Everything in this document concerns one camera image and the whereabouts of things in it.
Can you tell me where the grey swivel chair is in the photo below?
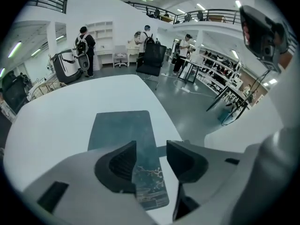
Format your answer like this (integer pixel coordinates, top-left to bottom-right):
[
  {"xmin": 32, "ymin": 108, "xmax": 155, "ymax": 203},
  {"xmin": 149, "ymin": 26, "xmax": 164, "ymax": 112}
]
[{"xmin": 113, "ymin": 45, "xmax": 129, "ymax": 68}]

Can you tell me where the white shoe shelf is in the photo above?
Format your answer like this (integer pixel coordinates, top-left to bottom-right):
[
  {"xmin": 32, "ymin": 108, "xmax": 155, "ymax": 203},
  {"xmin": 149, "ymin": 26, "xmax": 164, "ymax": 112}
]
[{"xmin": 198, "ymin": 50, "xmax": 246, "ymax": 90}]

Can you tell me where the row of dark shoes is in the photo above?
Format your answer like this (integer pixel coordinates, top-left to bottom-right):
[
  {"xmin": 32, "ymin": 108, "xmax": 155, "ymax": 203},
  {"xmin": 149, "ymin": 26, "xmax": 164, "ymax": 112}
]
[{"xmin": 202, "ymin": 50, "xmax": 240, "ymax": 77}]

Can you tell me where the black mesh chair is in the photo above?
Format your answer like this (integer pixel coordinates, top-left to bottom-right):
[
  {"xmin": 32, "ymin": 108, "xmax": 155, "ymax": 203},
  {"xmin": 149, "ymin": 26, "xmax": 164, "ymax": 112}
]
[{"xmin": 135, "ymin": 43, "xmax": 167, "ymax": 90}]

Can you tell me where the white bookcase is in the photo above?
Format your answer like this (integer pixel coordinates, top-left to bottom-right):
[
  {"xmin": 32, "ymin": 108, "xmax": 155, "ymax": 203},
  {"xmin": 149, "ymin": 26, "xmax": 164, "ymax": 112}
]
[{"xmin": 86, "ymin": 21, "xmax": 114, "ymax": 56}]

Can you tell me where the black head camera cable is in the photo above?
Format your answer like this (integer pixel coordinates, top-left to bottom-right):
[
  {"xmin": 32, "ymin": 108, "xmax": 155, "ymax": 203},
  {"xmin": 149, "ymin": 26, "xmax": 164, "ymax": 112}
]
[{"xmin": 222, "ymin": 69, "xmax": 270, "ymax": 127}]

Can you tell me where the wire basket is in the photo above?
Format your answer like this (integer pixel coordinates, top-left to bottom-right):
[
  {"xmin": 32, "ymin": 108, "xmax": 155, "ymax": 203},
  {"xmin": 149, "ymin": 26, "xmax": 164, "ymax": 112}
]
[{"xmin": 30, "ymin": 80, "xmax": 68, "ymax": 101}]

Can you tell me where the black mezzanine railing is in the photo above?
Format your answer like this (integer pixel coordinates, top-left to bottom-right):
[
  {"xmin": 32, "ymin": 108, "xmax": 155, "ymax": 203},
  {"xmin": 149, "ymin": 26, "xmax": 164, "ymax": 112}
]
[{"xmin": 125, "ymin": 0, "xmax": 242, "ymax": 25}]

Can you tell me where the teal bag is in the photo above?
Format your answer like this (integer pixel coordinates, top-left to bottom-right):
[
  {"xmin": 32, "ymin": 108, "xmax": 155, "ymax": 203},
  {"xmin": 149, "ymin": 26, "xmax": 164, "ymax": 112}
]
[{"xmin": 217, "ymin": 106, "xmax": 236, "ymax": 126}]

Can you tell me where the black frame table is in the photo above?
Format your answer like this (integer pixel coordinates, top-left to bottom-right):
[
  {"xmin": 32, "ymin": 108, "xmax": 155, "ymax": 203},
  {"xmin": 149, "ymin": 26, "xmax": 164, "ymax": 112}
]
[{"xmin": 206, "ymin": 84, "xmax": 250, "ymax": 121}]

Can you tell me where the white top black leg table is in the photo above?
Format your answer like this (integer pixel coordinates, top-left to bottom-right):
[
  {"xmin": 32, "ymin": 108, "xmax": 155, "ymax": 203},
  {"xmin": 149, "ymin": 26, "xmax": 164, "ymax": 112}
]
[{"xmin": 177, "ymin": 59, "xmax": 203, "ymax": 84}]

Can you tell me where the white cable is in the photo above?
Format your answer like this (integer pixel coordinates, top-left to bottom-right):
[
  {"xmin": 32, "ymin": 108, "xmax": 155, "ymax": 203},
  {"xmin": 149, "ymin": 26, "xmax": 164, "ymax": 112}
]
[{"xmin": 173, "ymin": 78, "xmax": 218, "ymax": 99}]

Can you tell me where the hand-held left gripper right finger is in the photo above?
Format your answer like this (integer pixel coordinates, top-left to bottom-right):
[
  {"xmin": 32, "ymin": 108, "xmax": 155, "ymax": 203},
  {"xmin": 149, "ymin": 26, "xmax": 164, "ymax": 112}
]
[{"xmin": 166, "ymin": 139, "xmax": 247, "ymax": 225}]

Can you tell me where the dark white wheeled machine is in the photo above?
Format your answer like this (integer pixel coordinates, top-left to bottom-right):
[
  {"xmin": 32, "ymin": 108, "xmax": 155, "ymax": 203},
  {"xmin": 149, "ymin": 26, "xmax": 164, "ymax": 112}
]
[
  {"xmin": 77, "ymin": 54, "xmax": 91, "ymax": 76},
  {"xmin": 51, "ymin": 48, "xmax": 84, "ymax": 84}
]

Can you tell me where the black head-worn camera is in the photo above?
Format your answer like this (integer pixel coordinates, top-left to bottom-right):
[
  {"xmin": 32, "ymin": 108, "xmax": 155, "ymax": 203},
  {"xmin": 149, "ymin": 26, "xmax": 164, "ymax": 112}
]
[{"xmin": 239, "ymin": 5, "xmax": 291, "ymax": 74}]

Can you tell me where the white vanity desk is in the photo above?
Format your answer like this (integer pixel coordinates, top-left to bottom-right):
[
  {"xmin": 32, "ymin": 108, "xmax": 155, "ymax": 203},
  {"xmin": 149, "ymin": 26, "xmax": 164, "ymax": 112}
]
[{"xmin": 126, "ymin": 30, "xmax": 143, "ymax": 64}]

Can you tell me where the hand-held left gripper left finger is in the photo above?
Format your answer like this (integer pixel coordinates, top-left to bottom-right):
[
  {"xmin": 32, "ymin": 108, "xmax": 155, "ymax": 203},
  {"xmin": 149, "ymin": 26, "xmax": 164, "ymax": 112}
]
[{"xmin": 22, "ymin": 140, "xmax": 165, "ymax": 225}]

